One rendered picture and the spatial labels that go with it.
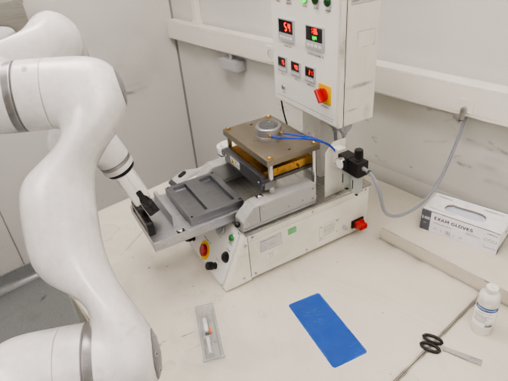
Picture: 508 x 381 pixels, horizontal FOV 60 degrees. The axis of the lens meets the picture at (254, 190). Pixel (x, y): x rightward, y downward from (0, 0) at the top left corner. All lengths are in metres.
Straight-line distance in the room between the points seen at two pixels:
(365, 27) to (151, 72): 1.70
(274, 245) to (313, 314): 0.23
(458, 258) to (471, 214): 0.15
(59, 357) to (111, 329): 0.07
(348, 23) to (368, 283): 0.72
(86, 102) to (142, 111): 2.10
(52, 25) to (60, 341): 0.47
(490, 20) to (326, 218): 0.72
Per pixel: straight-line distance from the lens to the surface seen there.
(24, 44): 0.76
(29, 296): 2.78
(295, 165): 1.31
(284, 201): 1.26
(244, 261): 1.29
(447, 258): 1.41
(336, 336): 1.21
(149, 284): 1.41
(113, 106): 0.65
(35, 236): 0.65
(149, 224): 1.20
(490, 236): 1.43
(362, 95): 1.29
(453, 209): 1.49
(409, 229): 1.49
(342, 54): 1.20
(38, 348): 0.67
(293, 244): 1.36
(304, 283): 1.33
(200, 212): 1.23
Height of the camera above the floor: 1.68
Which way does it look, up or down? 32 degrees down
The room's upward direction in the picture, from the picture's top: 5 degrees counter-clockwise
